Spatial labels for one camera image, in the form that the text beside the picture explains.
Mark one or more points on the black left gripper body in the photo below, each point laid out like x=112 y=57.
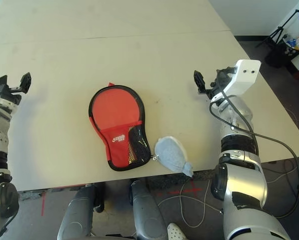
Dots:
x=7 y=97

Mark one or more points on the black bin with bottles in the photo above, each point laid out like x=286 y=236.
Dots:
x=275 y=58

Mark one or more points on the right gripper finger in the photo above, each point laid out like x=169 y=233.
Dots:
x=200 y=83
x=224 y=76

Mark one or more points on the black tripod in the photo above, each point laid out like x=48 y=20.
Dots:
x=279 y=28

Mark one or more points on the grey robot leg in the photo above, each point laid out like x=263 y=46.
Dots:
x=77 y=217
x=147 y=215

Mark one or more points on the red black paddle case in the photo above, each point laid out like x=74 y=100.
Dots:
x=114 y=152

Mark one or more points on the grey robot right leg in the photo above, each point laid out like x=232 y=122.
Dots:
x=147 y=215

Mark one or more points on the white perforated clog shoe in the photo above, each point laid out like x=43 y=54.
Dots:
x=175 y=233

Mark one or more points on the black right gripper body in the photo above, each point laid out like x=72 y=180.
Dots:
x=210 y=92

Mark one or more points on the grey robot left leg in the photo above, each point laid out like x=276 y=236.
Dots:
x=77 y=217

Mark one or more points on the white grey fabric pouch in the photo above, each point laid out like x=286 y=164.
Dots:
x=169 y=152

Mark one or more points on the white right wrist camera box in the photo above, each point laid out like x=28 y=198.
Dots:
x=244 y=75

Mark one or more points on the red floor tape strip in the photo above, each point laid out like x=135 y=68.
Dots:
x=42 y=207

